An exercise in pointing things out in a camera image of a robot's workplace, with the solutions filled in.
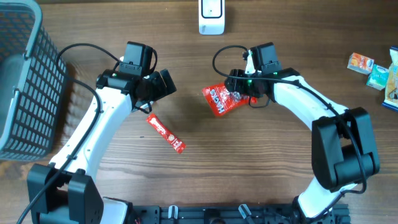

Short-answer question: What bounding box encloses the red candy bag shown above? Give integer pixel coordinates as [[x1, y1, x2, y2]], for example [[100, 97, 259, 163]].
[[201, 83, 257, 116]]

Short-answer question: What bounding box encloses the red stick sachet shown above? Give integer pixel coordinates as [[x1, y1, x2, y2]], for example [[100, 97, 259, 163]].
[[146, 114, 186, 154]]

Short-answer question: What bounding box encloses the orange small box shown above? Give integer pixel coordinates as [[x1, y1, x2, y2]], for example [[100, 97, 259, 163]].
[[347, 52, 374, 75]]

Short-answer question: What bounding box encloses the teal small box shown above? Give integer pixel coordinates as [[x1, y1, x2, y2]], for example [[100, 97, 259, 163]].
[[366, 64, 389, 90]]

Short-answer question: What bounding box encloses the white cream snack bag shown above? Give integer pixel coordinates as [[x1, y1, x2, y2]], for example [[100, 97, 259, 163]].
[[382, 45, 397, 111]]

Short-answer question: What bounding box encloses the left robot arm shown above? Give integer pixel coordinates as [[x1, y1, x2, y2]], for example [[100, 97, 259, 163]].
[[18, 42, 177, 223]]

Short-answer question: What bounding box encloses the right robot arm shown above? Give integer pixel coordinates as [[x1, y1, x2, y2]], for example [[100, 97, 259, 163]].
[[224, 42, 380, 223]]

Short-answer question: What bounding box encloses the white barcode scanner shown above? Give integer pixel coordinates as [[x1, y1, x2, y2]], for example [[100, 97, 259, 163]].
[[198, 0, 225, 35]]

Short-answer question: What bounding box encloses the grey plastic mesh basket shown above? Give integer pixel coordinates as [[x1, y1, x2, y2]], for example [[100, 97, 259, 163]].
[[1, 0, 67, 161]]

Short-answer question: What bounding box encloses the black right camera cable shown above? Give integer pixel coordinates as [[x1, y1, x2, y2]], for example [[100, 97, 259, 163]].
[[211, 45, 368, 195]]

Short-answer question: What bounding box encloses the black camera cable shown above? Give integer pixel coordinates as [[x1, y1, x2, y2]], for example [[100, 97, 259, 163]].
[[17, 42, 125, 224], [211, 45, 368, 195]]

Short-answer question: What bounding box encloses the black left camera cable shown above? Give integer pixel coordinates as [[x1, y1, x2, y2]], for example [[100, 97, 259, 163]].
[[17, 42, 125, 224]]

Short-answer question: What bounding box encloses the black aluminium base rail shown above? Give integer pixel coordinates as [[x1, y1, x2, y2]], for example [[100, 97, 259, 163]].
[[130, 203, 352, 224]]

